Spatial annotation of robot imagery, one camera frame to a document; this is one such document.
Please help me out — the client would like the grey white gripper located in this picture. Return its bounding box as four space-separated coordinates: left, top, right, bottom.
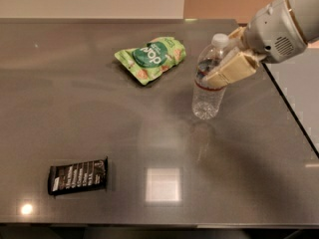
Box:
203 0 307 89

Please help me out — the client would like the clear plastic water bottle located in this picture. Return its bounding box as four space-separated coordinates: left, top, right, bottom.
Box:
191 33 229 120

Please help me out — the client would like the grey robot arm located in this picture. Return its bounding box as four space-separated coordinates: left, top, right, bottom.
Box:
203 0 319 89

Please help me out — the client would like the green rice chip bag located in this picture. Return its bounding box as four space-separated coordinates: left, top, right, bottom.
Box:
115 37 186 86

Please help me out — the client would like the grey side table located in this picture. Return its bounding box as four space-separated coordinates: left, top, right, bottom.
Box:
264 46 319 156

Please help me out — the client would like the black snack bar wrapper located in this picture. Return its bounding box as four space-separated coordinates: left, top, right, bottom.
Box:
47 158 108 196

